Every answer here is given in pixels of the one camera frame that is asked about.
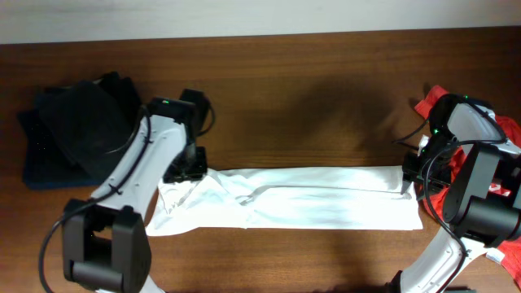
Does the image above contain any white t-shirt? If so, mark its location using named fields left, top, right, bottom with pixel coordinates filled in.
left=146, top=166, right=422, bottom=236

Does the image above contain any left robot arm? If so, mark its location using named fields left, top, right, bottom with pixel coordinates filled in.
left=61, top=90, right=214, bottom=292

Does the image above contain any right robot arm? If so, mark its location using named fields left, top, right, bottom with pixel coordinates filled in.
left=387, top=94, right=520, bottom=292

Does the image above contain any red t-shirt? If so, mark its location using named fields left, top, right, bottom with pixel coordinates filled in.
left=414, top=85, right=520, bottom=288

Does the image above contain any black folded garment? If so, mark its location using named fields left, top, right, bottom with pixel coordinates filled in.
left=35, top=72, right=141, bottom=181

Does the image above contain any dark navy folded garment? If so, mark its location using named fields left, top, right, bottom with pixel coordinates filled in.
left=17, top=109, right=101, bottom=190

